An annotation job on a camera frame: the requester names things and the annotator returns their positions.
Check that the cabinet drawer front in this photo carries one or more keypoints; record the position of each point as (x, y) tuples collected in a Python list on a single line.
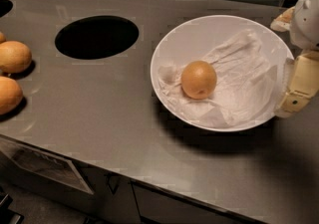
[(159, 207)]

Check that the white bowl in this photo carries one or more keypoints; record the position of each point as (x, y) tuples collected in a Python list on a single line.
[(196, 38)]

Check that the white paper towel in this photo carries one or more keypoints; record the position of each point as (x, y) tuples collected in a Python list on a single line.
[(245, 82)]

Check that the orange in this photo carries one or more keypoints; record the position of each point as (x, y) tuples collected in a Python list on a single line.
[(15, 57), (2, 38), (11, 94), (198, 80)]

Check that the cabinet door panel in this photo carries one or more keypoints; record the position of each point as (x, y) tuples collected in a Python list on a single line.
[(45, 164)]

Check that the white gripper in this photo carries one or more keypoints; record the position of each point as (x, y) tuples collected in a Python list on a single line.
[(306, 22)]

